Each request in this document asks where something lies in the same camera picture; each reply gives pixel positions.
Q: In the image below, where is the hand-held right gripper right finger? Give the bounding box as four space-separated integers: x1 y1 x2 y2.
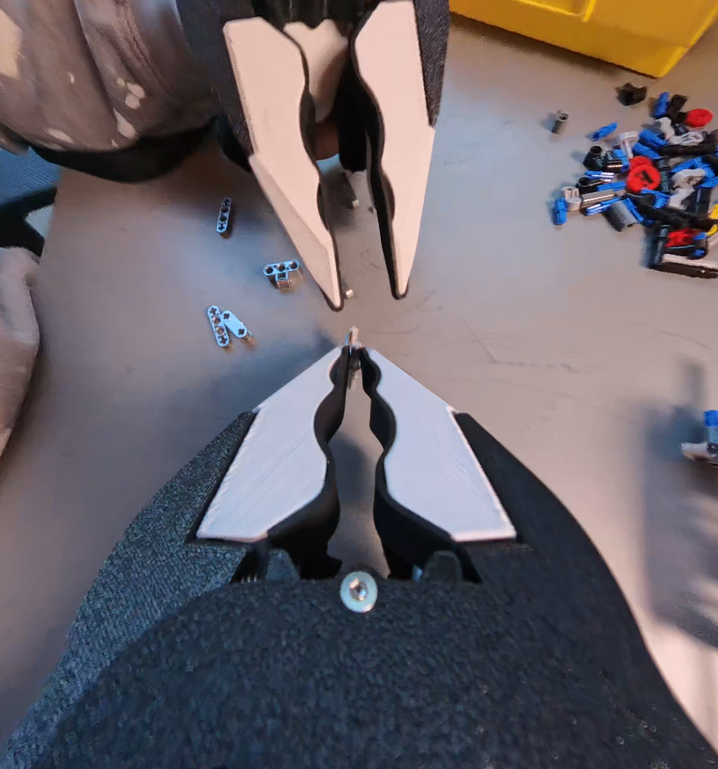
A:
360 347 517 542

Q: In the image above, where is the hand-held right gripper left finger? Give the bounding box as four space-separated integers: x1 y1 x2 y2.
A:
197 347 346 542

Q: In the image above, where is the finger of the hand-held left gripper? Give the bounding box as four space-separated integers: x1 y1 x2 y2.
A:
352 0 437 300
222 16 344 312

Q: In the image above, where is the person's left forearm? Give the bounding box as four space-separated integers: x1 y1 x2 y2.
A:
0 0 221 181

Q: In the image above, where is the grey desk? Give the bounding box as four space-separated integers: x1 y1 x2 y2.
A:
0 12 718 752

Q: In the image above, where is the person's left hand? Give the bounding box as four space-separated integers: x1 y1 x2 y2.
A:
314 117 343 162

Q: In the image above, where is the yellow plastic bin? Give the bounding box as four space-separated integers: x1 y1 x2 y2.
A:
449 0 718 79

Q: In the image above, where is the grey three-hole toy beam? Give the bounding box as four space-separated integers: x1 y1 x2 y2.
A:
263 260 302 292

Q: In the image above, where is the pile of blue black pins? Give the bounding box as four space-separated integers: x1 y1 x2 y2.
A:
551 90 718 280

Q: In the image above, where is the clear toy engine block assembly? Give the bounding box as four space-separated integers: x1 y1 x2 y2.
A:
681 410 718 472

